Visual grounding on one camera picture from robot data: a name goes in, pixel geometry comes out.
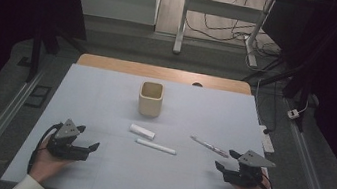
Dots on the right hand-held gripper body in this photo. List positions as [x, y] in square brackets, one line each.
[245, 176]

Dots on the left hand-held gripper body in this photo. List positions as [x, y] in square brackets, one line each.
[62, 149]

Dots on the clear silver pen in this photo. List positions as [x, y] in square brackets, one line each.
[209, 146]

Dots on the long white pen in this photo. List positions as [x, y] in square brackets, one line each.
[156, 146]

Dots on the beige square pen cup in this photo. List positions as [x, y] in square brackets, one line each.
[150, 103]

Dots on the person's left hand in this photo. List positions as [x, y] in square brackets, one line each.
[45, 163]

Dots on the white power strip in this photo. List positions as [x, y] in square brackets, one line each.
[267, 141]

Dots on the short thick white marker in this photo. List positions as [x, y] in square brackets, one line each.
[142, 131]

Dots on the black floor plate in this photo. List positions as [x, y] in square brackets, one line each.
[38, 96]

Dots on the white table mat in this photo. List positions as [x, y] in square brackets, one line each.
[143, 178]

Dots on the small white adapter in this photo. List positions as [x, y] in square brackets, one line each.
[293, 113]

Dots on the black stand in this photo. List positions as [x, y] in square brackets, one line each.
[36, 54]
[296, 81]

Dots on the white desk frame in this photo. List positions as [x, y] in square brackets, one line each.
[223, 9]

